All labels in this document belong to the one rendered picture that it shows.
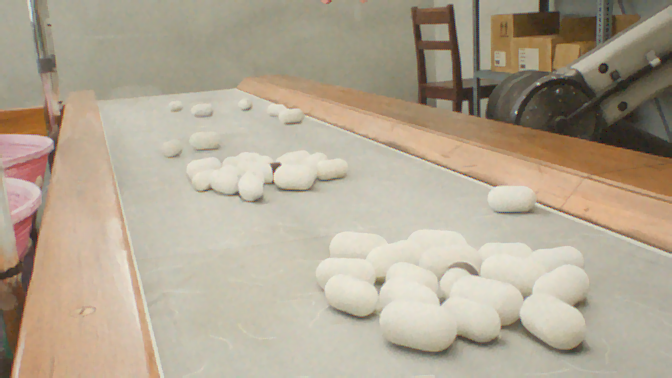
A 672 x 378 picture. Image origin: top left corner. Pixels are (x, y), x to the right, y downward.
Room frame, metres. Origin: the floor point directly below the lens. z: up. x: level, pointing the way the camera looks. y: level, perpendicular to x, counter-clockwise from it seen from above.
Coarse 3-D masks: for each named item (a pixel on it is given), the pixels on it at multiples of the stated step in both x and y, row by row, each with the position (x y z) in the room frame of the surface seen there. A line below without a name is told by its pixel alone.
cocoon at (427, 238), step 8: (416, 232) 0.42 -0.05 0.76; (424, 232) 0.42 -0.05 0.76; (432, 232) 0.42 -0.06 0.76; (440, 232) 0.42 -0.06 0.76; (448, 232) 0.42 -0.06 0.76; (416, 240) 0.42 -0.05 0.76; (424, 240) 0.42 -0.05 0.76; (432, 240) 0.42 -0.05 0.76; (440, 240) 0.41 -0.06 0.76; (448, 240) 0.41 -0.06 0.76; (456, 240) 0.41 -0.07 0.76; (464, 240) 0.42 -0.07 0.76; (424, 248) 0.41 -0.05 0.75
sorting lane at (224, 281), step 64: (128, 128) 1.12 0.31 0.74; (192, 128) 1.08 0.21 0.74; (256, 128) 1.04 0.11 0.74; (320, 128) 1.00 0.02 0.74; (128, 192) 0.68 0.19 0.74; (192, 192) 0.66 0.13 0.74; (320, 192) 0.63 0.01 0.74; (384, 192) 0.61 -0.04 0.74; (448, 192) 0.60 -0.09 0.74; (192, 256) 0.47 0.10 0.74; (256, 256) 0.46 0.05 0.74; (320, 256) 0.45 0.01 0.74; (640, 256) 0.42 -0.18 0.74; (192, 320) 0.36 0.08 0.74; (256, 320) 0.36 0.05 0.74; (320, 320) 0.35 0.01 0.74; (640, 320) 0.33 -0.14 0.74
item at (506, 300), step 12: (468, 276) 0.34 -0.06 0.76; (456, 288) 0.34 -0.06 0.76; (468, 288) 0.34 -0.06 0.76; (480, 288) 0.33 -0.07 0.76; (492, 288) 0.33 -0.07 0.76; (504, 288) 0.33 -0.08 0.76; (516, 288) 0.33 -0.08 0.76; (480, 300) 0.33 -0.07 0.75; (492, 300) 0.33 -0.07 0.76; (504, 300) 0.32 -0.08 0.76; (516, 300) 0.32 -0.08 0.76; (504, 312) 0.32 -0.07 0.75; (516, 312) 0.32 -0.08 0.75; (504, 324) 0.33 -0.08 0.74
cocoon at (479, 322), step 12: (456, 300) 0.32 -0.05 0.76; (468, 300) 0.32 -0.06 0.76; (456, 312) 0.32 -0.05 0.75; (468, 312) 0.31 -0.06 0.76; (480, 312) 0.31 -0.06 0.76; (492, 312) 0.31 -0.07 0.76; (456, 324) 0.32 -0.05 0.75; (468, 324) 0.31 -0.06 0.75; (480, 324) 0.31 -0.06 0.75; (492, 324) 0.31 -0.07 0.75; (468, 336) 0.31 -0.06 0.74; (480, 336) 0.31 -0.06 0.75; (492, 336) 0.31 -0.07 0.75
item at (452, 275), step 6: (474, 264) 0.38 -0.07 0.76; (450, 270) 0.36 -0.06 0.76; (456, 270) 0.36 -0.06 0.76; (462, 270) 0.36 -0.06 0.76; (444, 276) 0.36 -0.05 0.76; (450, 276) 0.36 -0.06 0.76; (456, 276) 0.36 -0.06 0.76; (462, 276) 0.36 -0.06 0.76; (444, 282) 0.36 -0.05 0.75; (450, 282) 0.36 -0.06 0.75; (444, 288) 0.36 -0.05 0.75; (450, 288) 0.36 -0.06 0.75; (444, 294) 0.36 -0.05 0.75
